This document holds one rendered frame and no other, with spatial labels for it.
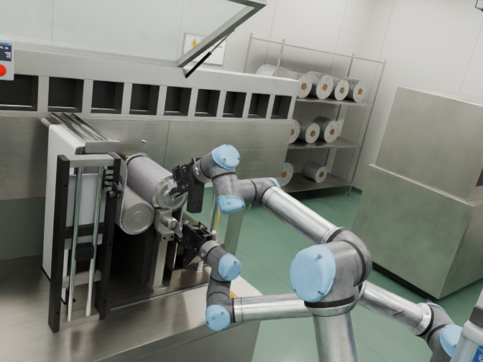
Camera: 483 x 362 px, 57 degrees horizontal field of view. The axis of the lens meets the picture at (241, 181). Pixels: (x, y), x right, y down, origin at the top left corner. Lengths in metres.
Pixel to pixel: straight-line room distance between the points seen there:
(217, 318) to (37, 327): 0.54
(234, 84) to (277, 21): 3.34
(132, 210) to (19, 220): 0.45
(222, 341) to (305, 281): 0.76
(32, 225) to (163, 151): 0.58
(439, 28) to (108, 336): 5.33
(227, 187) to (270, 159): 1.08
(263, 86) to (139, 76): 0.64
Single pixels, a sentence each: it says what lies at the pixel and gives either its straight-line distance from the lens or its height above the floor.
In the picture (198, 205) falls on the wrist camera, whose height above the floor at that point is 1.29.
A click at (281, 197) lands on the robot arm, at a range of 1.29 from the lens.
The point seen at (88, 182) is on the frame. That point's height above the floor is 1.36.
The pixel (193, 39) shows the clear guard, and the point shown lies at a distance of 1.70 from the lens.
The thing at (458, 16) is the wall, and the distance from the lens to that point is 6.00.
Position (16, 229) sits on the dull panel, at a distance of 1.81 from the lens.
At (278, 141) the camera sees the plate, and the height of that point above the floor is 1.34.
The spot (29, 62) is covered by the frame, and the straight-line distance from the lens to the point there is 1.64.
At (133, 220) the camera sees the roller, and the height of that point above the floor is 1.17.
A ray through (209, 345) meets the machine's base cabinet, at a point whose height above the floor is 0.77.
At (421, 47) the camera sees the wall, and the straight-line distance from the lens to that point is 6.13.
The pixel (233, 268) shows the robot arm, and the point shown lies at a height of 1.12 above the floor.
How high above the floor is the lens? 1.83
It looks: 18 degrees down
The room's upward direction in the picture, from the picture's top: 11 degrees clockwise
